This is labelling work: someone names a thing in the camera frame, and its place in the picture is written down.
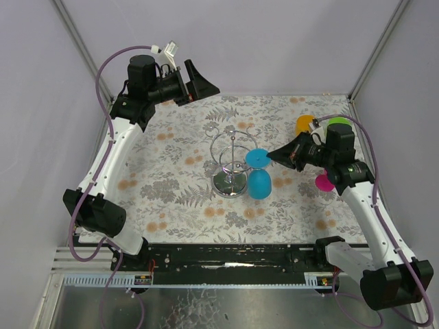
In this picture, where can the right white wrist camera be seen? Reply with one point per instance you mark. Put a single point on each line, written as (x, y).
(316, 132)

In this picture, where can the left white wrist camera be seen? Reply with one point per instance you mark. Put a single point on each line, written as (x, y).
(166, 55)

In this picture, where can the chrome wine glass rack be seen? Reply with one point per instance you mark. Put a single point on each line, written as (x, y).
(229, 168)

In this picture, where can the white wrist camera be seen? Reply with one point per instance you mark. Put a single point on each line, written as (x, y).
(166, 55)
(316, 132)

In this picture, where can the blue plastic wine glass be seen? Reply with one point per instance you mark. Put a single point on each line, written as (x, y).
(259, 180)

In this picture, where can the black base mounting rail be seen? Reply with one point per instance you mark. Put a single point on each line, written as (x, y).
(228, 265)

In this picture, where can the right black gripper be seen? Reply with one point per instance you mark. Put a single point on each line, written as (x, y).
(296, 155)

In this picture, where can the pink plastic wine glass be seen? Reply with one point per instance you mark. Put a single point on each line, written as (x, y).
(322, 183)

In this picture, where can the left aluminium frame post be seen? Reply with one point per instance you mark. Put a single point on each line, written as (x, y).
(75, 36)

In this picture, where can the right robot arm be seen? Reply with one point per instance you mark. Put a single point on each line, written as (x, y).
(392, 276)

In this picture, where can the orange plastic wine glass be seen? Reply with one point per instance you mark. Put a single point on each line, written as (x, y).
(304, 123)

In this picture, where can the floral patterned table mat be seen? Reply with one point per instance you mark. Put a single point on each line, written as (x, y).
(165, 183)

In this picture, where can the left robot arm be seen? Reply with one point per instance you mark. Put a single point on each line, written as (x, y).
(90, 204)

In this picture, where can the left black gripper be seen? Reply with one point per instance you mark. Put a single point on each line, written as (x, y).
(185, 89)

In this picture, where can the green plastic wine glass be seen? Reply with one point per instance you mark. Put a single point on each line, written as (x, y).
(338, 120)

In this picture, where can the right aluminium frame post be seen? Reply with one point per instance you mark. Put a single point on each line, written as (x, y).
(396, 16)

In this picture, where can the aluminium frame post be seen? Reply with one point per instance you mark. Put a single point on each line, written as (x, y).
(75, 36)
(396, 16)

